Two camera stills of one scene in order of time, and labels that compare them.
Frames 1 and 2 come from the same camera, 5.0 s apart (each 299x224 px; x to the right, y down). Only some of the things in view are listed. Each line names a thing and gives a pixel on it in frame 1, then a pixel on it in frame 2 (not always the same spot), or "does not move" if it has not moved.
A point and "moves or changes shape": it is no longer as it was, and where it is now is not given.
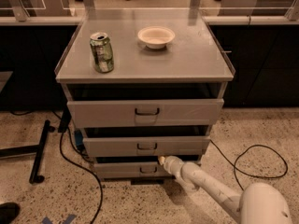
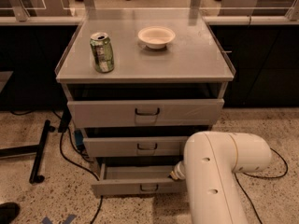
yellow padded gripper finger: x=162 y=160 -> x=172 y=174
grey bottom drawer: x=131 y=171 moves or changes shape
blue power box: x=78 y=139 does not move
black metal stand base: x=36 y=149 does not move
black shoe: x=8 y=212 does not move
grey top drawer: x=145 y=112 does not move
